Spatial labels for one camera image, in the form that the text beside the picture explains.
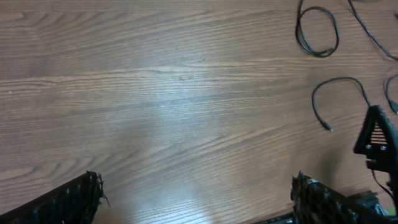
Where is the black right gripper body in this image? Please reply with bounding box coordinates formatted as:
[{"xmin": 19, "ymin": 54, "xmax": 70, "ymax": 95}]
[{"xmin": 366, "ymin": 154, "xmax": 397, "ymax": 202}]

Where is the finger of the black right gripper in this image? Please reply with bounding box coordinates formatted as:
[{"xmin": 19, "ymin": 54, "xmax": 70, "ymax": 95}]
[{"xmin": 354, "ymin": 105, "xmax": 397, "ymax": 156}]

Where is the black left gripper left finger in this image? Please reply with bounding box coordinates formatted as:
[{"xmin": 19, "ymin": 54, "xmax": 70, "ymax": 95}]
[{"xmin": 1, "ymin": 171, "xmax": 107, "ymax": 224}]

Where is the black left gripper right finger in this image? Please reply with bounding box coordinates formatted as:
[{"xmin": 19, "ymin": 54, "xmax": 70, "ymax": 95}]
[{"xmin": 290, "ymin": 172, "xmax": 395, "ymax": 224}]

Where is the black usb cable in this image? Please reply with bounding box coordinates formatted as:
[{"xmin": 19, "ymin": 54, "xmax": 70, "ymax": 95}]
[{"xmin": 312, "ymin": 73, "xmax": 398, "ymax": 133}]

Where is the short looped black cable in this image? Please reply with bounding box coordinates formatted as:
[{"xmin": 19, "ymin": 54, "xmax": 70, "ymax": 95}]
[{"xmin": 295, "ymin": 0, "xmax": 398, "ymax": 62}]

